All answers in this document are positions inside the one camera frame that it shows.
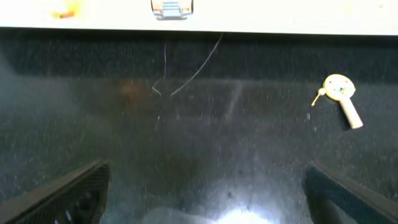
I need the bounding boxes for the yellow rubber duck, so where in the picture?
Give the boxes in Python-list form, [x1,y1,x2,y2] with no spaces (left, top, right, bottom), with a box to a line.
[46,0,83,20]

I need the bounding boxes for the grey and yellow toy truck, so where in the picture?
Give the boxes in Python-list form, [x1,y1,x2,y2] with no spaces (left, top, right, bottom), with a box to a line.
[150,0,194,21]

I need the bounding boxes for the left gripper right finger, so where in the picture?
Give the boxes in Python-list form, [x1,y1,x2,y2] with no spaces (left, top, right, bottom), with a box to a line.
[301,161,398,224]

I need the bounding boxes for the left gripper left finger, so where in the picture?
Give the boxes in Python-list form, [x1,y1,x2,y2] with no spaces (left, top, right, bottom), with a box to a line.
[0,158,111,224]

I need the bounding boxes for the yellow rattle drum toy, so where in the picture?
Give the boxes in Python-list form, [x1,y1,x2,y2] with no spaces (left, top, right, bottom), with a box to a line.
[310,73,364,130]

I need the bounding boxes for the white shelf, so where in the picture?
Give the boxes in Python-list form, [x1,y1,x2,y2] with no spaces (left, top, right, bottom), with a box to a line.
[0,0,398,37]

